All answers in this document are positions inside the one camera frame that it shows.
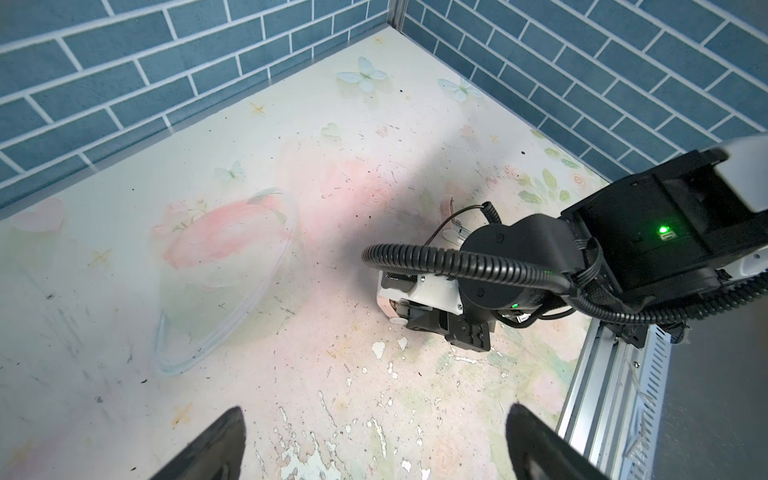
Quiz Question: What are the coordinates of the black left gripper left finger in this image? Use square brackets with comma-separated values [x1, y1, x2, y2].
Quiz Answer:
[151, 406, 246, 480]

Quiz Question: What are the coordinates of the aluminium corner post right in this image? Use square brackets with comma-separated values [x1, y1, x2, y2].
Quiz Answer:
[387, 0, 409, 31]

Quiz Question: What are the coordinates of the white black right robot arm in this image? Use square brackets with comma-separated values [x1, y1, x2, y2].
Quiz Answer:
[362, 134, 767, 352]

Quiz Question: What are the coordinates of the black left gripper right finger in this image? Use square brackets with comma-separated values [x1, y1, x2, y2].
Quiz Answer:
[505, 403, 608, 480]

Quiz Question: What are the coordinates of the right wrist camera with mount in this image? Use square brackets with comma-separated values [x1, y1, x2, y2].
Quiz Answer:
[376, 271, 463, 325]

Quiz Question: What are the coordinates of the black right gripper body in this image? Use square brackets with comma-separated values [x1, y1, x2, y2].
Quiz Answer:
[395, 301, 497, 352]

